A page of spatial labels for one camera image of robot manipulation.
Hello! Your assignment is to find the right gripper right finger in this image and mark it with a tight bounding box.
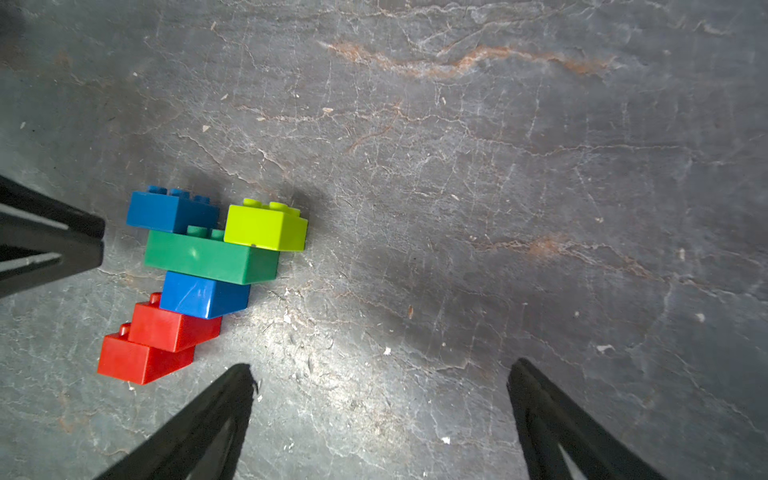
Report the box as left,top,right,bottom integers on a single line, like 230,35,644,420
507,358,663,479

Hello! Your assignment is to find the green long lego brick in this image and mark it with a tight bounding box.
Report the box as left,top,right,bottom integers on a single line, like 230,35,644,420
144,226,279,285

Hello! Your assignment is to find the blue lego brick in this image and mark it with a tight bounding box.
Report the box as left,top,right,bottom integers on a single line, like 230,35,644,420
126,185,219,234
159,272,250,319

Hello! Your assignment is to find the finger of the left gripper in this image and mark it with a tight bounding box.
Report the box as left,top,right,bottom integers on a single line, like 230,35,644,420
1,177,106,297

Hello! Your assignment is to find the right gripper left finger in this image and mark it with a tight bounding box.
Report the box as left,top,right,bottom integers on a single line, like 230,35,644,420
99,363,257,479

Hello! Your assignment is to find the red lego brick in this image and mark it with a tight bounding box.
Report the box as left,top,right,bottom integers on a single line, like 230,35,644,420
97,323,195,385
128,292,222,352

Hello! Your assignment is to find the lime green lego brick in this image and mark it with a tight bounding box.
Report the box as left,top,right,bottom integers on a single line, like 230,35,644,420
223,198,308,252

